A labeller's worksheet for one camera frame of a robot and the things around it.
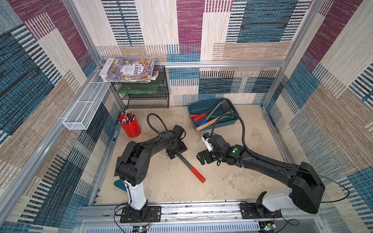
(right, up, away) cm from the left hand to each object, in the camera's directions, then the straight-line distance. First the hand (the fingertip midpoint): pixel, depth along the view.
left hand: (183, 152), depth 94 cm
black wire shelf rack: (-19, +37, +25) cm, 48 cm away
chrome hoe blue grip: (+31, +33, +20) cm, 50 cm away
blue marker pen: (-51, +8, +14) cm, 53 cm away
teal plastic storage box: (+17, +31, +22) cm, 42 cm away
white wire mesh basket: (-48, +24, -23) cm, 58 cm away
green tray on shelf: (-29, +41, +1) cm, 50 cm away
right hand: (+14, +1, -11) cm, 17 cm away
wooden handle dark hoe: (+16, +18, +1) cm, 24 cm away
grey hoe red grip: (+14, +24, +10) cm, 30 cm away
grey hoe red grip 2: (+5, -8, -7) cm, 12 cm away
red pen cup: (-33, +17, -2) cm, 37 cm away
